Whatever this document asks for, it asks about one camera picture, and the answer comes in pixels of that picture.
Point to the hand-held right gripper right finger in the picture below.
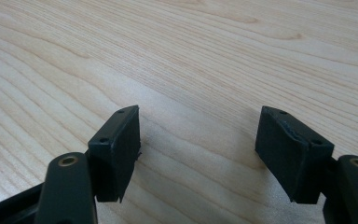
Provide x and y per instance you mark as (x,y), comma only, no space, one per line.
(292,161)

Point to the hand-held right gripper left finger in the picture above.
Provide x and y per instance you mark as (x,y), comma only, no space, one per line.
(115,155)

